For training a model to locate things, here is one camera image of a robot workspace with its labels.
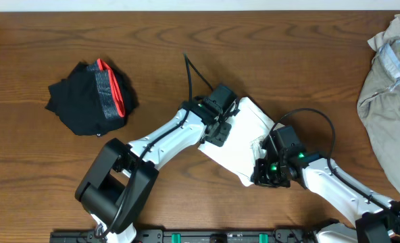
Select white printed t-shirt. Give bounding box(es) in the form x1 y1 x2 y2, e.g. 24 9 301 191
199 97 282 187

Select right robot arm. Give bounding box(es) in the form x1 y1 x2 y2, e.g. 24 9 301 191
251 126 400 242

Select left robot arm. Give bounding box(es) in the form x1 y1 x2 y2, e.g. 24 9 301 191
75 85 239 242

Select khaki beige garment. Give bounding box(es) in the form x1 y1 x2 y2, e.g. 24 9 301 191
357 14 400 194

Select black shorts with red waistband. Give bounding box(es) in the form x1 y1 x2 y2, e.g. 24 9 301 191
45 59 139 136

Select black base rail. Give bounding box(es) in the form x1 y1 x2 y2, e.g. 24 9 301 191
49 229 318 243

